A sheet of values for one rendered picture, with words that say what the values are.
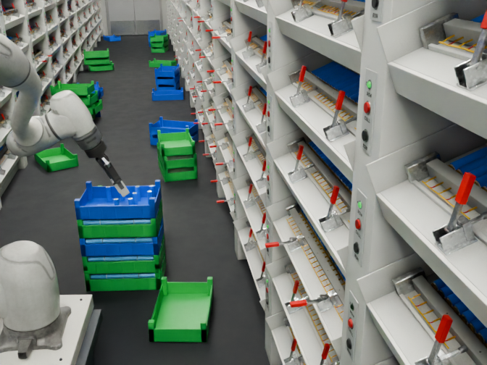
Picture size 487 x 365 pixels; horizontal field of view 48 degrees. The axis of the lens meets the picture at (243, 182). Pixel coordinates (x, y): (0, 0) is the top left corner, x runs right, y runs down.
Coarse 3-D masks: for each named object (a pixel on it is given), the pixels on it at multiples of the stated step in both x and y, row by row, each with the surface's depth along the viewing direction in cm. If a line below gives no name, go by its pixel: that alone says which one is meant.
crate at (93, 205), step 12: (156, 180) 223; (84, 192) 219; (96, 192) 225; (132, 192) 226; (144, 192) 226; (156, 192) 224; (84, 204) 218; (96, 204) 220; (108, 204) 220; (120, 204) 220; (144, 204) 220; (156, 204) 211; (84, 216) 208; (96, 216) 208; (108, 216) 208; (120, 216) 208; (132, 216) 208; (144, 216) 208; (156, 216) 210
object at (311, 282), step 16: (272, 208) 157; (288, 208) 156; (288, 224) 154; (304, 256) 137; (304, 272) 131; (320, 272) 129; (336, 272) 126; (304, 288) 132; (320, 288) 124; (320, 320) 115; (336, 320) 113; (336, 336) 109; (336, 352) 103
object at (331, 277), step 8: (296, 216) 151; (296, 224) 149; (304, 224) 146; (304, 232) 142; (312, 240) 137; (312, 248) 134; (320, 256) 130; (320, 264) 127; (328, 264) 126; (328, 272) 124; (320, 280) 125; (336, 280) 120; (336, 288) 118
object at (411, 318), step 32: (416, 256) 86; (384, 288) 87; (416, 288) 84; (448, 288) 80; (384, 320) 83; (416, 320) 80; (448, 320) 67; (416, 352) 75; (448, 352) 73; (480, 352) 68
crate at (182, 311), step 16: (160, 288) 212; (176, 288) 217; (192, 288) 217; (208, 288) 215; (160, 304) 210; (176, 304) 211; (192, 304) 210; (208, 304) 210; (160, 320) 201; (176, 320) 201; (192, 320) 201; (208, 320) 196; (160, 336) 189; (176, 336) 189; (192, 336) 189
